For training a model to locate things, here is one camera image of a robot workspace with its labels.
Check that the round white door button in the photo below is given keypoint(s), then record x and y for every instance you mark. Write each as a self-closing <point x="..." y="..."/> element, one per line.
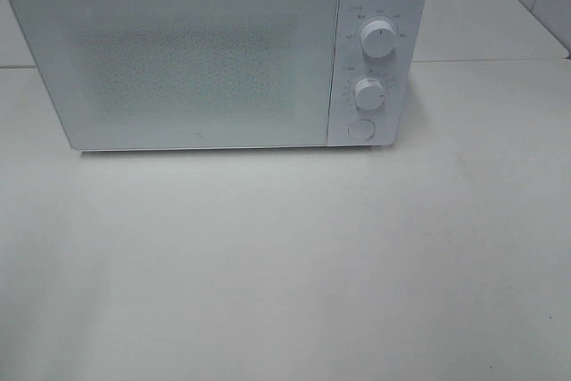
<point x="362" y="130"/>

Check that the white timer knob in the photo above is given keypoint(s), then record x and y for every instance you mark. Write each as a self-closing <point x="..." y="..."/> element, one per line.
<point x="369" y="94"/>

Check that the white microwave door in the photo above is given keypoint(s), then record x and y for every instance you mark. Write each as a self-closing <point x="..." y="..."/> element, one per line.
<point x="176" y="74"/>

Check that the upper white power knob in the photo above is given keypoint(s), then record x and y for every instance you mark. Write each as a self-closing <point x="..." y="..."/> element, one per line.
<point x="378" y="38"/>

